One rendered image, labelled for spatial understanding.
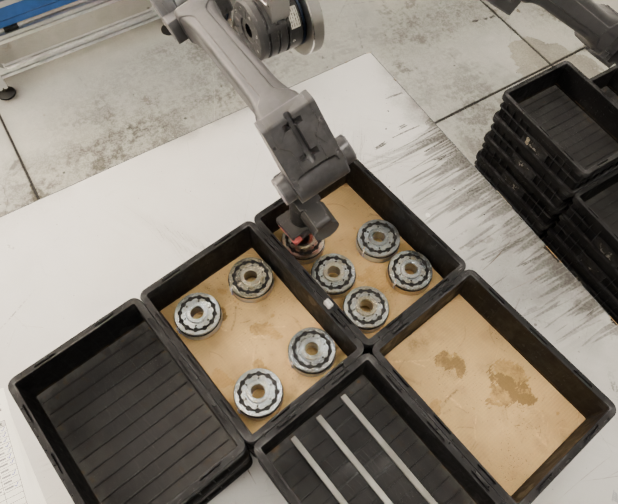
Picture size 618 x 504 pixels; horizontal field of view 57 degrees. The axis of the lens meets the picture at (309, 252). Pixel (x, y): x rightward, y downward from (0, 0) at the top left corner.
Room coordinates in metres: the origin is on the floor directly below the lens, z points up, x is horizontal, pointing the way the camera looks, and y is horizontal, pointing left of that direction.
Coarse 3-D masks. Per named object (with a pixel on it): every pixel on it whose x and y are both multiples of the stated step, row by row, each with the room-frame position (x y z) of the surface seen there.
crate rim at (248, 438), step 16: (224, 240) 0.61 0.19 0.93; (176, 272) 0.54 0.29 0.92; (304, 288) 0.50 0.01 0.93; (144, 304) 0.45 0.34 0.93; (320, 304) 0.46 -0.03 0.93; (160, 320) 0.42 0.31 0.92; (336, 320) 0.43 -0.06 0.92; (176, 336) 0.39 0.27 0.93; (352, 336) 0.40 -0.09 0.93; (192, 368) 0.32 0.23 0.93; (336, 368) 0.33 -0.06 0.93; (208, 384) 0.29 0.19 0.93; (320, 384) 0.29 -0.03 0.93; (224, 400) 0.26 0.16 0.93; (304, 400) 0.26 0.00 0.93; (240, 432) 0.20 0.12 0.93; (256, 432) 0.20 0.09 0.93
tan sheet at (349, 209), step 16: (336, 192) 0.81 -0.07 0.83; (352, 192) 0.81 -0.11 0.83; (336, 208) 0.77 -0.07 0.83; (352, 208) 0.77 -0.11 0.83; (368, 208) 0.77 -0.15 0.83; (352, 224) 0.72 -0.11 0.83; (304, 240) 0.67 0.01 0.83; (336, 240) 0.67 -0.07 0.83; (352, 240) 0.68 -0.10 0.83; (400, 240) 0.68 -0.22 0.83; (352, 256) 0.63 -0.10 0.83; (368, 272) 0.59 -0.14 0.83; (384, 272) 0.59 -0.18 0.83; (352, 288) 0.55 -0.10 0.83; (384, 288) 0.55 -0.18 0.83; (400, 304) 0.51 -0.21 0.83; (368, 336) 0.43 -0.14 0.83
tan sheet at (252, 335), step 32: (256, 256) 0.62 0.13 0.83; (224, 288) 0.54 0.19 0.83; (224, 320) 0.46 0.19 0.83; (256, 320) 0.46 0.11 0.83; (288, 320) 0.46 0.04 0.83; (192, 352) 0.38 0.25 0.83; (224, 352) 0.39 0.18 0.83; (256, 352) 0.39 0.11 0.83; (224, 384) 0.32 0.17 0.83; (288, 384) 0.32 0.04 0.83
